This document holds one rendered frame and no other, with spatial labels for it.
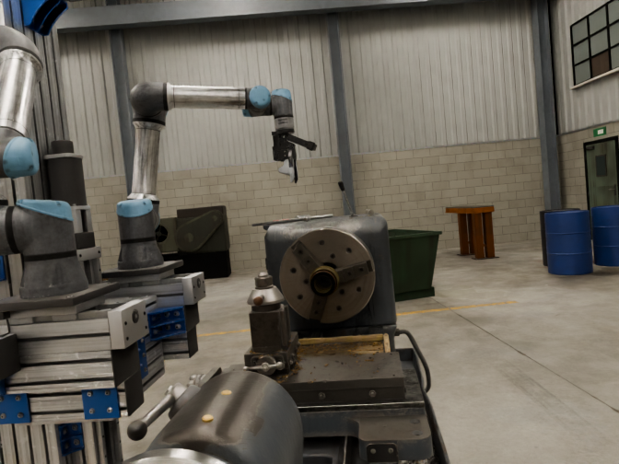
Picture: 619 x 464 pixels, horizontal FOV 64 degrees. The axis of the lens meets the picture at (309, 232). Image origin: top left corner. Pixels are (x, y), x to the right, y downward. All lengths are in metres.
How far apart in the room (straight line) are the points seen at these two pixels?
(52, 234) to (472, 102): 11.79
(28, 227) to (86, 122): 11.27
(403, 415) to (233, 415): 0.60
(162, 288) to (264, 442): 1.30
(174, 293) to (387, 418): 0.93
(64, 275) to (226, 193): 10.38
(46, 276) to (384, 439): 0.84
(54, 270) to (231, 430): 0.93
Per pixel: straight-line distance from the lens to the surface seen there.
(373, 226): 1.76
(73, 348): 1.30
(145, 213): 1.75
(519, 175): 12.85
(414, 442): 0.94
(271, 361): 1.04
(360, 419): 1.01
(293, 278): 1.63
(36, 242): 1.32
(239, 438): 0.44
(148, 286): 1.73
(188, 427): 0.45
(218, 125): 11.81
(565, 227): 7.77
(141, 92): 1.83
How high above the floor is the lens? 1.31
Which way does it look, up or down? 3 degrees down
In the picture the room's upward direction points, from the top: 5 degrees counter-clockwise
